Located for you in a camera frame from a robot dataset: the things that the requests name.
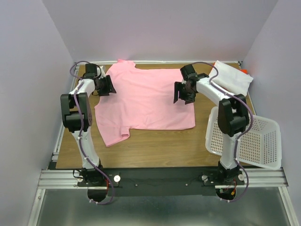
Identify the orange folded t shirt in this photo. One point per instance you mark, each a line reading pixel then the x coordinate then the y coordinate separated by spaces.
pixel 244 70

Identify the aluminium frame rail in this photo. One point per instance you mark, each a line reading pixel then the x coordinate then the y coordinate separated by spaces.
pixel 63 179

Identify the pink t shirt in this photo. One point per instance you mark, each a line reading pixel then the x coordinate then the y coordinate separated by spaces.
pixel 144 99

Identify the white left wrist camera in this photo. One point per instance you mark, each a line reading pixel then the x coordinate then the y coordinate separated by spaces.
pixel 100 72

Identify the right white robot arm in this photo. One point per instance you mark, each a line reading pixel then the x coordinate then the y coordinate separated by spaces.
pixel 234 118

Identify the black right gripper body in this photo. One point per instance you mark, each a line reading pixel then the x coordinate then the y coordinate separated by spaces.
pixel 186 94

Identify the white plastic laundry basket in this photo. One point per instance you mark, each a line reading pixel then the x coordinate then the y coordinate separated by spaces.
pixel 261 146

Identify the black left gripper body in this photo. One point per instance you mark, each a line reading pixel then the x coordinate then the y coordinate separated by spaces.
pixel 102 89

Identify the white folded t shirt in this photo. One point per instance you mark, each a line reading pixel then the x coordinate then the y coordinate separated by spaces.
pixel 232 78

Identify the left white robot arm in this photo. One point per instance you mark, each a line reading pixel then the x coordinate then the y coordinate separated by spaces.
pixel 77 117

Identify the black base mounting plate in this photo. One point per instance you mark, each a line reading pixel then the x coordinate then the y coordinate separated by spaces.
pixel 174 181

